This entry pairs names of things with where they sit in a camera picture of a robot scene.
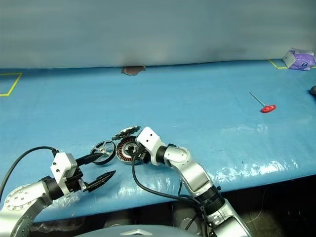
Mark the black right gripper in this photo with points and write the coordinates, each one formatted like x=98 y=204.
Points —
x=141 y=154

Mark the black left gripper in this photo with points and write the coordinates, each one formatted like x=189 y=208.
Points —
x=75 y=181

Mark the motor housing with copper windings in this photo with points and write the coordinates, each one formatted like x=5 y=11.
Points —
x=121 y=150

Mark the silver spoked rotor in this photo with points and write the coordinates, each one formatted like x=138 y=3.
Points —
x=100 y=148

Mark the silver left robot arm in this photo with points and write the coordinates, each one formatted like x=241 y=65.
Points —
x=17 y=200

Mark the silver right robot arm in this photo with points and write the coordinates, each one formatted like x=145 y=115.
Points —
x=195 y=172

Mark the grey robot torso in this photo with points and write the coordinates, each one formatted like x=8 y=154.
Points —
x=111 y=233

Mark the brown patch at table edge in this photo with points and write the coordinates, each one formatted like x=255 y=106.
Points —
x=132 y=70

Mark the dark grey object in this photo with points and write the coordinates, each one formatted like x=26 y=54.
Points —
x=313 y=90

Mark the purple tissue pack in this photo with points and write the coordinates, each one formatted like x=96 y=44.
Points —
x=301 y=60

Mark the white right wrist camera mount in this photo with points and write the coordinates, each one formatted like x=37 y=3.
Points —
x=149 y=138

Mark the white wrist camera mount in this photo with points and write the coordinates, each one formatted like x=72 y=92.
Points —
x=149 y=138
x=60 y=165

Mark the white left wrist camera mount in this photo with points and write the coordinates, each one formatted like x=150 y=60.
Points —
x=60 y=165

